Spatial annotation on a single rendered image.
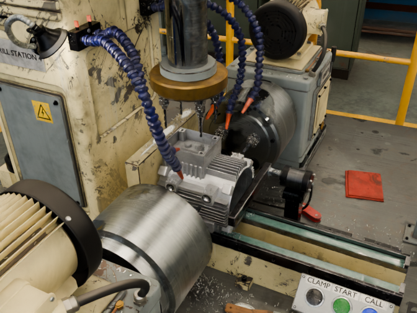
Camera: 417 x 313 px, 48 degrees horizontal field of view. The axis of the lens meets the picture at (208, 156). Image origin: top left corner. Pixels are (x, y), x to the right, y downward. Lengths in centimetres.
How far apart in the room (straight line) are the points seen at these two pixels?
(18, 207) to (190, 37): 52
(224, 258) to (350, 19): 320
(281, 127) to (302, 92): 18
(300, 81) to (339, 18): 276
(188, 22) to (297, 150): 74
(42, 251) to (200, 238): 40
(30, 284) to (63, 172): 62
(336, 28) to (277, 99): 288
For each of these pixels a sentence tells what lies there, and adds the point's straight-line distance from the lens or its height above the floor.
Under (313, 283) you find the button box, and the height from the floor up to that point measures 108.
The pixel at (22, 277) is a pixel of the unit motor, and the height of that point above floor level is 131.
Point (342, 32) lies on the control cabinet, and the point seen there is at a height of 43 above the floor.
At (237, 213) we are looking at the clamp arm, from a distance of 112.
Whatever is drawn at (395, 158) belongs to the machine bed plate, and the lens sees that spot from 184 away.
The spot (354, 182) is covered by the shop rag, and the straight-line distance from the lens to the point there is 165.
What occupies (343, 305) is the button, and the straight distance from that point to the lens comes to 91.
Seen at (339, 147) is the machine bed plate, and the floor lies 80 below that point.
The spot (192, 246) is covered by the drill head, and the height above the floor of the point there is 109.
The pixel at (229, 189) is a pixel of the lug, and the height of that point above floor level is 109.
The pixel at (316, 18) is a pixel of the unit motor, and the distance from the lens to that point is 160.
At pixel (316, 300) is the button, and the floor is 107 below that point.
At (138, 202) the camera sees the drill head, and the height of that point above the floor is 116.
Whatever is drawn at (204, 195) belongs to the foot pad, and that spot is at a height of 107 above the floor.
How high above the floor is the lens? 176
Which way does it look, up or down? 34 degrees down
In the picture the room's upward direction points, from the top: 1 degrees counter-clockwise
